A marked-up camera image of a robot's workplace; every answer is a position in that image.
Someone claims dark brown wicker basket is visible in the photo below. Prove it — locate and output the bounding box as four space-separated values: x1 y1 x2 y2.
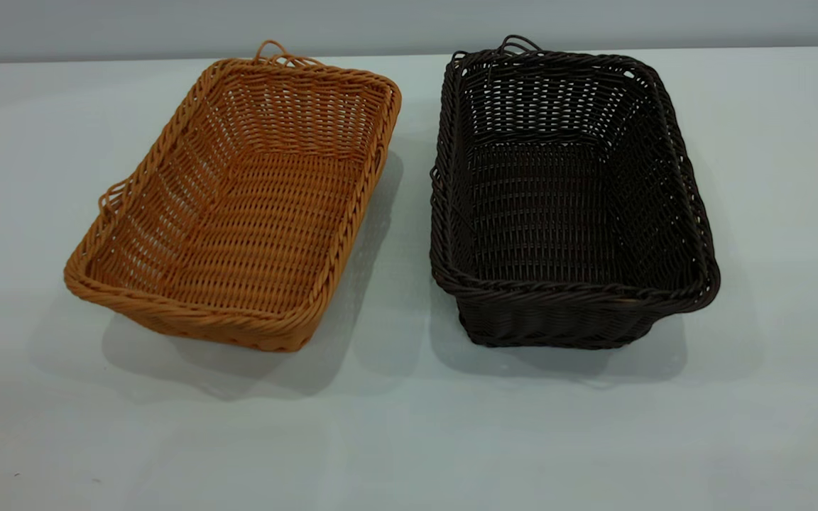
429 34 722 350

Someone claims orange-brown wicker basket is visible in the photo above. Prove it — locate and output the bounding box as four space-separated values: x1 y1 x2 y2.
63 40 403 353

